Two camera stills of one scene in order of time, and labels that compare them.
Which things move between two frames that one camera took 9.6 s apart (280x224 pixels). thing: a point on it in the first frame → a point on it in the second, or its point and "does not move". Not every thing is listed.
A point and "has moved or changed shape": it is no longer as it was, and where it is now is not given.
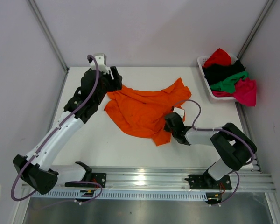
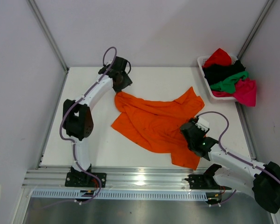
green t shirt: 228,85 does not move
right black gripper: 171,123 → 187,131
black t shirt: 216,73 does not move
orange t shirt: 141,113 has moved or changed shape
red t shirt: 220,57 does not move
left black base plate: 100,178 does not move
